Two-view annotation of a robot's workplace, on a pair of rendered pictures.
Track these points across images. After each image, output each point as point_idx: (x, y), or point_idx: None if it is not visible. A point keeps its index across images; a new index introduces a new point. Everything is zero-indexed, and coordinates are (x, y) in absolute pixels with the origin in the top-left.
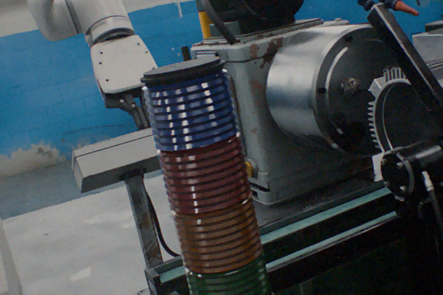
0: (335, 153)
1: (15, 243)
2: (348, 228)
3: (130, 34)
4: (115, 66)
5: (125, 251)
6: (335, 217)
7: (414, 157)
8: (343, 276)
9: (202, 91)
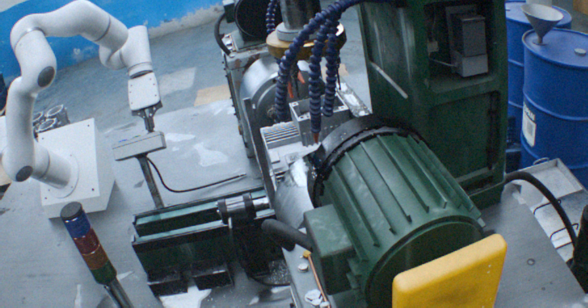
0: None
1: None
2: None
3: (147, 73)
4: (136, 94)
5: (163, 173)
6: None
7: (225, 209)
8: (211, 243)
9: (71, 224)
